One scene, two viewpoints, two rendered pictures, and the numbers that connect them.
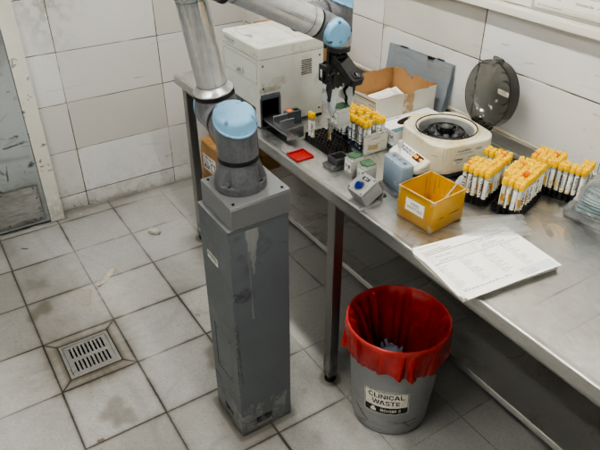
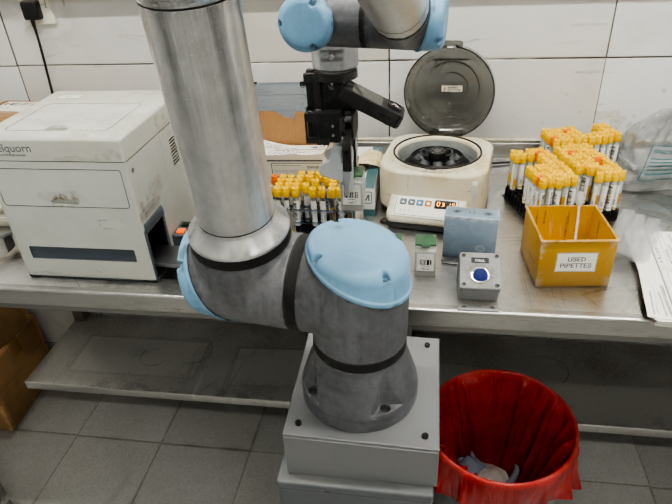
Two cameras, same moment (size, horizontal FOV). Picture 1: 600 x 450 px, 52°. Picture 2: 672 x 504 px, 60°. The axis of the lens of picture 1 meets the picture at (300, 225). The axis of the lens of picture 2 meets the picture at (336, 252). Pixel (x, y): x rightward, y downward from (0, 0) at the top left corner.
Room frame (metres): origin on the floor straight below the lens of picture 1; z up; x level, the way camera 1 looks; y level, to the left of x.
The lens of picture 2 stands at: (1.18, 0.59, 1.51)
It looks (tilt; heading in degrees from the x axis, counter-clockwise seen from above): 32 degrees down; 313
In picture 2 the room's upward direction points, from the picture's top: 3 degrees counter-clockwise
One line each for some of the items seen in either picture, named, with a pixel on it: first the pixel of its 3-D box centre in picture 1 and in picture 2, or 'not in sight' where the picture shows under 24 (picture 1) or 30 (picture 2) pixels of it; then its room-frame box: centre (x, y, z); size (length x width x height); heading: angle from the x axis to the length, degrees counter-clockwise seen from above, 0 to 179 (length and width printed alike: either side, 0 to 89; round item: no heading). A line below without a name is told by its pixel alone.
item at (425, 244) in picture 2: (366, 171); (425, 255); (1.69, -0.21, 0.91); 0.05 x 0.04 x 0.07; 123
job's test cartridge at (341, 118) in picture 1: (340, 115); (353, 189); (1.79, -0.13, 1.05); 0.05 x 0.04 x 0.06; 123
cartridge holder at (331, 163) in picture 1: (338, 160); not in sight; (1.79, -0.13, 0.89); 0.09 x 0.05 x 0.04; 123
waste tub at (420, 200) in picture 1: (430, 201); (565, 245); (1.48, -0.37, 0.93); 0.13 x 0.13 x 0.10; 37
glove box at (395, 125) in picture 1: (412, 126); (361, 174); (2.00, -0.40, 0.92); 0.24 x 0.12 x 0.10; 123
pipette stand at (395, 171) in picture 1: (397, 174); (470, 235); (1.64, -0.30, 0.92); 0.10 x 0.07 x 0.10; 25
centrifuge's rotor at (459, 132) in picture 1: (445, 135); (436, 163); (1.83, -0.47, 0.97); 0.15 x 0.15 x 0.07
